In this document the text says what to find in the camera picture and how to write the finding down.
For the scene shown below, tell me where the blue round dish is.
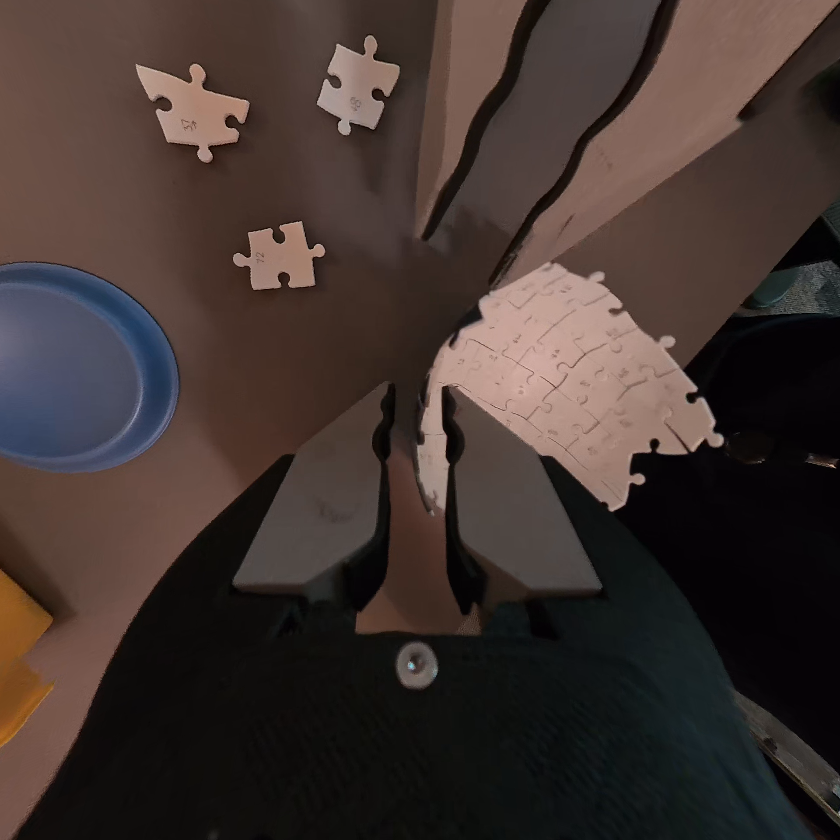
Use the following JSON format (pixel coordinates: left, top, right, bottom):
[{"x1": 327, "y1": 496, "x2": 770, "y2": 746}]
[{"x1": 0, "y1": 262, "x2": 179, "y2": 473}]

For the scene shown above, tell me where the white pointed puzzle piece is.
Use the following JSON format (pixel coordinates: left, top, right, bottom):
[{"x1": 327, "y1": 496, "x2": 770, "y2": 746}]
[{"x1": 136, "y1": 63, "x2": 250, "y2": 163}]

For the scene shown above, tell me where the yellow box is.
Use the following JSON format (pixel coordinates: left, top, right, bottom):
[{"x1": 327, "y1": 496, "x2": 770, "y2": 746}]
[{"x1": 0, "y1": 567, "x2": 55, "y2": 746}]

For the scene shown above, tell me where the white partly built puzzle ball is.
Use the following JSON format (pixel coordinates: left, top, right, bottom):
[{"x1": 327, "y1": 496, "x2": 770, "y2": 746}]
[{"x1": 413, "y1": 262, "x2": 725, "y2": 516}]

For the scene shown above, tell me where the metal chair part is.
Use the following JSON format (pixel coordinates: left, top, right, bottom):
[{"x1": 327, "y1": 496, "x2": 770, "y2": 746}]
[{"x1": 735, "y1": 696, "x2": 840, "y2": 831}]

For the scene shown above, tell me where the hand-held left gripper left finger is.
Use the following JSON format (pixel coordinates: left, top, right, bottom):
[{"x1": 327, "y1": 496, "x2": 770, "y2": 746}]
[{"x1": 233, "y1": 382, "x2": 399, "y2": 611}]

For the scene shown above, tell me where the white squarish puzzle piece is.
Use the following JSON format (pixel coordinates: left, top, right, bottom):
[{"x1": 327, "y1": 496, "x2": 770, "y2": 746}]
[{"x1": 233, "y1": 221, "x2": 326, "y2": 291}]

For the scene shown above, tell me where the person's dark torso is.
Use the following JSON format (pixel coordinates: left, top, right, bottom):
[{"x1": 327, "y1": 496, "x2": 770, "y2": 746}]
[{"x1": 617, "y1": 315, "x2": 840, "y2": 723}]

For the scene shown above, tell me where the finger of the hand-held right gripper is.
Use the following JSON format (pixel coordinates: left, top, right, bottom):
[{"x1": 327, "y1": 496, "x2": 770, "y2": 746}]
[
  {"x1": 416, "y1": 0, "x2": 553, "y2": 240},
  {"x1": 495, "y1": 0, "x2": 826, "y2": 280}
]

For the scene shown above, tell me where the metal badge reel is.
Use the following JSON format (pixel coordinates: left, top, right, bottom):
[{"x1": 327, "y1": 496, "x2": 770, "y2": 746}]
[{"x1": 722, "y1": 430, "x2": 840, "y2": 470}]

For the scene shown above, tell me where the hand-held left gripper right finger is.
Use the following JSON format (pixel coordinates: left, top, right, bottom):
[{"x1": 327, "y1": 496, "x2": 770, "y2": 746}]
[{"x1": 443, "y1": 386, "x2": 603, "y2": 616}]

